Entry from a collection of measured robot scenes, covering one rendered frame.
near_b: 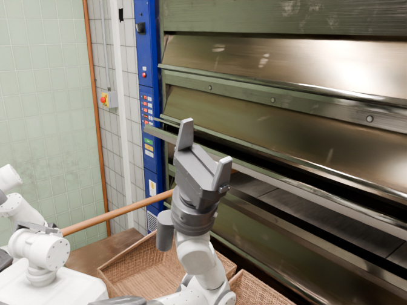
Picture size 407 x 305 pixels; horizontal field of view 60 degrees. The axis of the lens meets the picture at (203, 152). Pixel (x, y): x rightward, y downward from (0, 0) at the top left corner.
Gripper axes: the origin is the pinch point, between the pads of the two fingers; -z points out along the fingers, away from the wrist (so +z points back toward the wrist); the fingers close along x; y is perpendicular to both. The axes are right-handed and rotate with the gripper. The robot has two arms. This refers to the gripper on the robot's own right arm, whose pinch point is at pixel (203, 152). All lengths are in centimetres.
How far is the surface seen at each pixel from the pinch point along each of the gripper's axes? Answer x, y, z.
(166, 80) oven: 104, 58, 59
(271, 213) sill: 18, 59, 75
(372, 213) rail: -15, 52, 33
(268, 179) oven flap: 18, 48, 48
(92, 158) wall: 162, 35, 154
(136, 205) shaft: 53, 15, 81
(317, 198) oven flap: 0, 50, 41
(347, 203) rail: -8, 51, 35
